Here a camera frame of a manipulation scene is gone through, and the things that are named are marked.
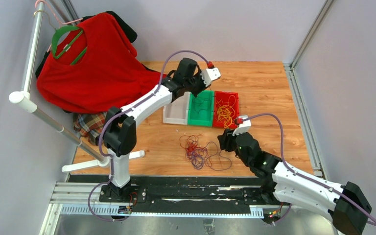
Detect red t-shirt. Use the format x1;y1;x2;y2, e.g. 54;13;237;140
36;12;172;114

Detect plaid shirt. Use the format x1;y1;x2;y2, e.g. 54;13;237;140
73;112;107;145

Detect pink clothes hanger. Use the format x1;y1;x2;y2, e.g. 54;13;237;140
31;0;82;52

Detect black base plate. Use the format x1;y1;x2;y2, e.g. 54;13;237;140
68;174;292;215

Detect red plastic bin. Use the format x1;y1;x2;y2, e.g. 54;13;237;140
212;91;239;129

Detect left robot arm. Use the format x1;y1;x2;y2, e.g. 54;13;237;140
98;58;221;202

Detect yellow cable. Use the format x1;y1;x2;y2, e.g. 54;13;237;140
215;94;238;129

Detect white clothes rack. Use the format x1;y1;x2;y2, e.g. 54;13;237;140
8;1;145;173

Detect green plastic bin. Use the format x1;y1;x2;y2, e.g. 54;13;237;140
188;90;214;127

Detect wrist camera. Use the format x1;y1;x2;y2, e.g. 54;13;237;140
232;115;252;136
201;67;221;88

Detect white plastic bin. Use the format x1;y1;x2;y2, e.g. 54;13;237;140
163;92;190;125

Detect green clothes hanger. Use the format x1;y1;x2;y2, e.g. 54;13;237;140
50;25;88;65

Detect aluminium frame rail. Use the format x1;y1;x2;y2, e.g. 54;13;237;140
283;0;335;180

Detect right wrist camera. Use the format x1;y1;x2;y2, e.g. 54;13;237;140
232;115;252;136

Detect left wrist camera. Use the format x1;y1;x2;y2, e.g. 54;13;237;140
201;67;221;88

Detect red cable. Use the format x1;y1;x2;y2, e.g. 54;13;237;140
179;134;208;160

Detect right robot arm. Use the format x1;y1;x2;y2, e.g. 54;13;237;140
217;129;372;235

